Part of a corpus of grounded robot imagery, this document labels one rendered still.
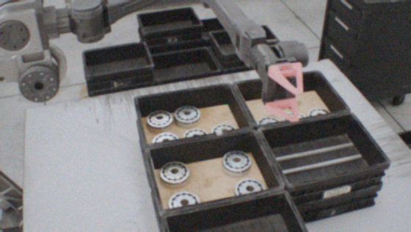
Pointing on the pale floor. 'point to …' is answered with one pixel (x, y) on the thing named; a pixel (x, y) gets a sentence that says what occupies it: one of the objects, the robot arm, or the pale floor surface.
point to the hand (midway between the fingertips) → (295, 105)
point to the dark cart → (370, 45)
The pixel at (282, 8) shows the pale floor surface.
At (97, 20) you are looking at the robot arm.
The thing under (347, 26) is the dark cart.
